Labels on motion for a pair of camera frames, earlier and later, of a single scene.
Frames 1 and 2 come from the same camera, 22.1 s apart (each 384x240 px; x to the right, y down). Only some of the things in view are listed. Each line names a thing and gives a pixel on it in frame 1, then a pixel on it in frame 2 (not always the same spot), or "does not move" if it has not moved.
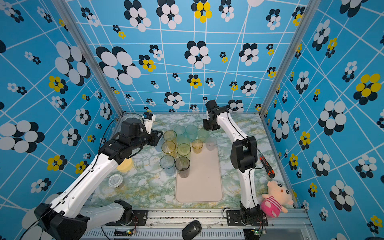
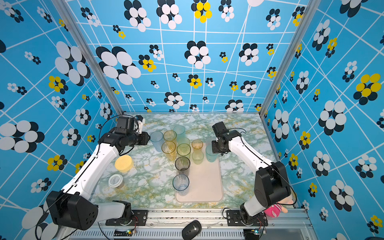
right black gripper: [206, 126] to [214, 148]
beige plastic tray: [204, 183] does not move
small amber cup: [197, 144] does not move
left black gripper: [154, 134] to [144, 138]
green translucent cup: [183, 150] does not move
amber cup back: [170, 135] does not move
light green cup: [202, 134] to [198, 156]
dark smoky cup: [182, 165] does not move
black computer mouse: [191, 230] does not move
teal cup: [191, 131] to [211, 156]
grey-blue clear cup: [167, 163] to [181, 183]
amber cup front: [168, 147] does not move
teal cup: [180, 131] does not move
